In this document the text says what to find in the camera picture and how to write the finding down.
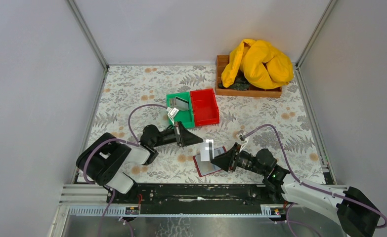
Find green plastic bin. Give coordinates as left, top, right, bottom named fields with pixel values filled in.
left=166, top=91, right=195, bottom=128

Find red leather card holder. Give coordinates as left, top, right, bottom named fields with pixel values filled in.
left=193, top=146, right=226, bottom=177

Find red plastic bin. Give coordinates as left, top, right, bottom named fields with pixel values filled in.
left=190, top=88, right=220, bottom=126

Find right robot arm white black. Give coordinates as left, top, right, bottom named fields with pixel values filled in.
left=211, top=143, right=380, bottom=237

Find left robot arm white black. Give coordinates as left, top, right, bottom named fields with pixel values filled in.
left=76, top=122, right=203, bottom=194

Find silver cards in green bin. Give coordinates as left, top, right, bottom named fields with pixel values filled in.
left=173, top=97, right=189, bottom=111

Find floral table mat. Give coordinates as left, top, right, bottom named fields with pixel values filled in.
left=88, top=65, right=325, bottom=184

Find dark green item in tray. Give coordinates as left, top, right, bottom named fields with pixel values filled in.
left=217, top=74, right=251, bottom=91

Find wooden tray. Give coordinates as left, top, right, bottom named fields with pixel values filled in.
left=215, top=55, right=282, bottom=98

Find yellow cloth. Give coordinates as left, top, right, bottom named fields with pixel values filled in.
left=221, top=39, right=294, bottom=90

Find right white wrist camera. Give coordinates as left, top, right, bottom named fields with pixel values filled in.
left=236, top=130, right=248, bottom=151

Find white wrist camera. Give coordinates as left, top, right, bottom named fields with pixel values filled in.
left=236, top=130, right=248, bottom=151
left=166, top=107, right=179, bottom=119

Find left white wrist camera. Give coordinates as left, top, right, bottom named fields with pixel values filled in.
left=166, top=107, right=179, bottom=119

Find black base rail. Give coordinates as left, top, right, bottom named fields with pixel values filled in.
left=106, top=183, right=288, bottom=215

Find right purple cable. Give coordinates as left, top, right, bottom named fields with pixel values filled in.
left=242, top=124, right=387, bottom=237

